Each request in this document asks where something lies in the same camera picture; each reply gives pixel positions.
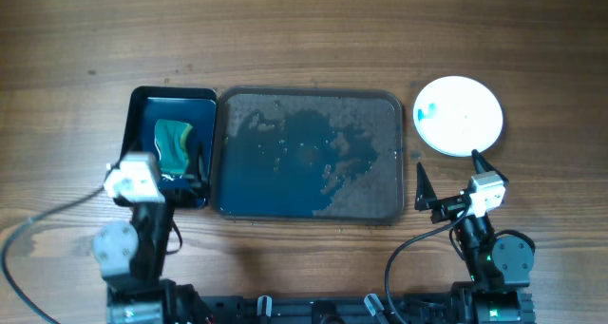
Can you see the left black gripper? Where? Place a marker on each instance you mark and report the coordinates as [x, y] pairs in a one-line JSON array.
[[185, 197]]

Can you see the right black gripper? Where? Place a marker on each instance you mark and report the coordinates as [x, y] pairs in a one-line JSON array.
[[446, 207]]

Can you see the green yellow scrubbing sponge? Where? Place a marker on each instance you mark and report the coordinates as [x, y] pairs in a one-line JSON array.
[[171, 139]]

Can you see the white plate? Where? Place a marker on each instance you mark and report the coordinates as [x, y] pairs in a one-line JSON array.
[[455, 115]]

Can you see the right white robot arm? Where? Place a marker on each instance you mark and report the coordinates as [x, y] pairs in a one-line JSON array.
[[499, 263]]

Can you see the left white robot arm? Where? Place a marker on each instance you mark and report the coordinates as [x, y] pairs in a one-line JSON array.
[[131, 254]]

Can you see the small blue water tray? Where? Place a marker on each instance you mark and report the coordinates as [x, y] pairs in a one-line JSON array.
[[196, 106]]

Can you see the large black serving tray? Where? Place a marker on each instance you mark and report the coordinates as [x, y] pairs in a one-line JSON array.
[[309, 154]]

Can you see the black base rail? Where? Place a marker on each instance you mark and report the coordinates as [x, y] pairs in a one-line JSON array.
[[356, 310]]

